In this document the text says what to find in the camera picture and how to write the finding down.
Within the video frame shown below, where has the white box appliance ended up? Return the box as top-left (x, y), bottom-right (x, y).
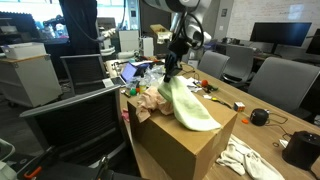
top-left (118, 29), bottom-right (141, 53)

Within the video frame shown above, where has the grey office chair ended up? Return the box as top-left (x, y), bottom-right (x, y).
top-left (198, 49), bottom-right (231, 80)
top-left (221, 44), bottom-right (255, 88)
top-left (248, 56), bottom-right (320, 114)

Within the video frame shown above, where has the silver laptop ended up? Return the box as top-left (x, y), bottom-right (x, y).
top-left (102, 61), bottom-right (139, 88)

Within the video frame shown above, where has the large cardboard box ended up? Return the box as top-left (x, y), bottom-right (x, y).
top-left (126, 83), bottom-right (238, 180)

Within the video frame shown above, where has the white towel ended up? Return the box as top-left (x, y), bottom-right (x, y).
top-left (215, 134), bottom-right (286, 180)

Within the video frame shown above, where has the light green cloth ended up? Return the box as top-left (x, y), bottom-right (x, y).
top-left (157, 75), bottom-right (223, 132)

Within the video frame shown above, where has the black mesh office chair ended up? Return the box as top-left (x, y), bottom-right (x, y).
top-left (59, 53), bottom-right (109, 98)

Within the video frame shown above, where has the rubik's cube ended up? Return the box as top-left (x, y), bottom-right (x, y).
top-left (233, 101), bottom-right (246, 113)

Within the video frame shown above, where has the bright pink cloth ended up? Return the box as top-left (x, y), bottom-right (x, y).
top-left (120, 108), bottom-right (130, 123)

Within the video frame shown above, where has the black curtain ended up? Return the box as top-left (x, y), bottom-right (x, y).
top-left (59, 0), bottom-right (99, 56)

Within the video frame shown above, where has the black computer monitor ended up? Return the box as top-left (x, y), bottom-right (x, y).
top-left (249, 22), bottom-right (313, 48)
top-left (305, 28), bottom-right (320, 56)

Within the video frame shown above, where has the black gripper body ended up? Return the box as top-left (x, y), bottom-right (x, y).
top-left (169, 35), bottom-right (192, 60)

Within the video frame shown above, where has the black cylindrical container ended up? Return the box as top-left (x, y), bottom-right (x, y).
top-left (282, 130), bottom-right (320, 171)

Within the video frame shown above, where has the white rounded plastic object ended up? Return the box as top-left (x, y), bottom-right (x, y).
top-left (0, 138), bottom-right (17, 180)

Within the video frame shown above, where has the green black gadget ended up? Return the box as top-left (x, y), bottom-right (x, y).
top-left (203, 84), bottom-right (219, 94)

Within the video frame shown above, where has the whiteboard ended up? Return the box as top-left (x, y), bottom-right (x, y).
top-left (229, 0), bottom-right (320, 41)

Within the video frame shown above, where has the thin black speaker cable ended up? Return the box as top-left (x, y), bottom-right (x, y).
top-left (266, 111), bottom-right (292, 148)

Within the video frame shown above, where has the clear plastic bag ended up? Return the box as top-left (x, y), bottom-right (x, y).
top-left (128, 64), bottom-right (167, 89)

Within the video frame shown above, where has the light pink cloth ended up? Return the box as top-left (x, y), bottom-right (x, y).
top-left (134, 85), bottom-right (174, 124)

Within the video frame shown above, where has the white cabinet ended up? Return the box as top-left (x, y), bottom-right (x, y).
top-left (0, 54), bottom-right (64, 108)

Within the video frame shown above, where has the spray bottle yellow liquid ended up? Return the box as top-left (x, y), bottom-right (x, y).
top-left (139, 74), bottom-right (148, 94)

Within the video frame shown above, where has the white storage tub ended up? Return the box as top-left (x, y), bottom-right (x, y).
top-left (1, 42), bottom-right (48, 60)

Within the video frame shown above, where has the white paper stack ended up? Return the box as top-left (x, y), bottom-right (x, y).
top-left (176, 75), bottom-right (203, 93)

